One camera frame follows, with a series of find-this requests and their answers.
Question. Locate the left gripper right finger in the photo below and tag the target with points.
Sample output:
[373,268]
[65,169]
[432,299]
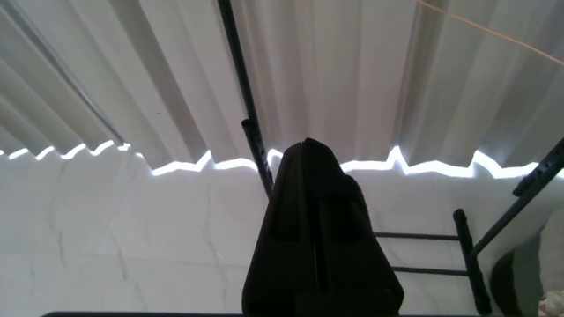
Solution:
[348,273]

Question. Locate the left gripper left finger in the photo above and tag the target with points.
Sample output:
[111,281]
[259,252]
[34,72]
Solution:
[282,264]

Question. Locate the black garment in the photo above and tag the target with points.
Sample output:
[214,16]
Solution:
[396,296]

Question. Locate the black clothes rack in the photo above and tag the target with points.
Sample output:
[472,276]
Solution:
[239,66]

